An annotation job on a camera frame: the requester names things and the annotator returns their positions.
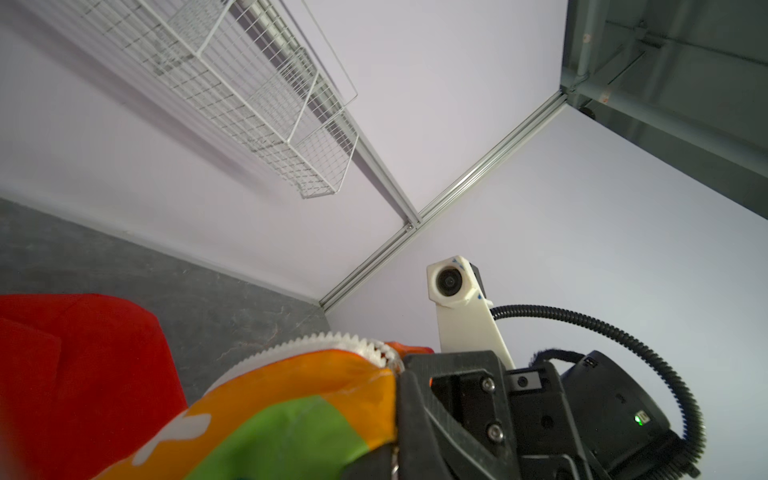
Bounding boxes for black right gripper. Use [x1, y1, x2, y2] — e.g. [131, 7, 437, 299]
[397, 350, 696, 479]

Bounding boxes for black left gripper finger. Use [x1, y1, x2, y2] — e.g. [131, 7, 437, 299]
[341, 444, 396, 480]

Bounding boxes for colourful rainbow kids jacket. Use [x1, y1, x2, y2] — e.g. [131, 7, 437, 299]
[1, 294, 412, 479]

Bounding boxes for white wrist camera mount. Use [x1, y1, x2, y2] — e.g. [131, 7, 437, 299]
[427, 256, 515, 370]

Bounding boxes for black corrugated cable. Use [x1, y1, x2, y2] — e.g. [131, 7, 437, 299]
[490, 304, 704, 480]

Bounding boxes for white wire shelf basket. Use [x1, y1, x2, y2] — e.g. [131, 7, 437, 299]
[66, 1, 359, 198]

